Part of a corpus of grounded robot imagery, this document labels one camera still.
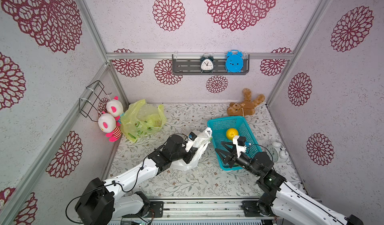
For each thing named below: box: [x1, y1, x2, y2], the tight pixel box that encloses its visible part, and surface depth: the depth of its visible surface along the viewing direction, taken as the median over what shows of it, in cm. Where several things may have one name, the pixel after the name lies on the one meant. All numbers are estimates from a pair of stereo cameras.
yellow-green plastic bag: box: [120, 99, 167, 143], surface depth 96 cm
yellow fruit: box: [226, 128, 239, 141], surface depth 98 cm
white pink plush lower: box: [98, 113, 122, 143], surface depth 87 cm
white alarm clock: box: [266, 141, 289, 163], surface depth 85 cm
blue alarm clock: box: [225, 50, 244, 73], surface depth 91 cm
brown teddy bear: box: [227, 88, 265, 117], surface depth 111 cm
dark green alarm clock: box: [200, 56, 215, 73], surface depth 92 cm
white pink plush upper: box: [106, 96, 125, 127], surface depth 95 cm
